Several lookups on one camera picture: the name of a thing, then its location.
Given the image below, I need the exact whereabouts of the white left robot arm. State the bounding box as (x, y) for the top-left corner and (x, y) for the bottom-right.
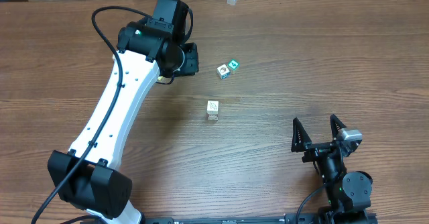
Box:
(48, 0), (198, 223)

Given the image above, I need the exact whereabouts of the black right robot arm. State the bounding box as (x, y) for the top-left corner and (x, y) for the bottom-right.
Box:
(291, 114), (373, 214)

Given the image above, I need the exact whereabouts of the green number 4 block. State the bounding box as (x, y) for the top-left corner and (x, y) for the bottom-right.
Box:
(227, 59), (240, 74)

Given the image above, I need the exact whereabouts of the red edged wooden block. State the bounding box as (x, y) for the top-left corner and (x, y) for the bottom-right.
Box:
(207, 114), (219, 121)

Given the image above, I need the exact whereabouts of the blue edged picture block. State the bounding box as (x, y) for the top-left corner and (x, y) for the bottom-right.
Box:
(217, 64), (231, 79)

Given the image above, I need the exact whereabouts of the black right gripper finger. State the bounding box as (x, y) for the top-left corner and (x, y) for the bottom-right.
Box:
(291, 117), (312, 152)
(330, 114), (347, 139)

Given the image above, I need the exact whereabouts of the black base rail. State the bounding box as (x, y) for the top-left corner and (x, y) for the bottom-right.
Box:
(80, 212), (379, 224)

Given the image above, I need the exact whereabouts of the plain wooden picture block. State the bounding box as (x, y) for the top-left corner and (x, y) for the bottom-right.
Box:
(206, 101), (219, 115)

